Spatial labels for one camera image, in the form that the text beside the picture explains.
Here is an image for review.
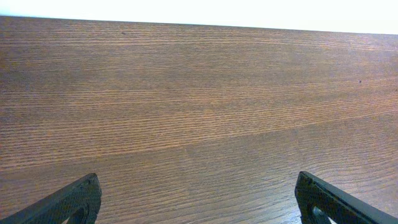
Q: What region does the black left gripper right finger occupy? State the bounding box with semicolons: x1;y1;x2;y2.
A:
295;171;397;224

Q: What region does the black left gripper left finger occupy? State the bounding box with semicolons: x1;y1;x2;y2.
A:
1;173;102;224

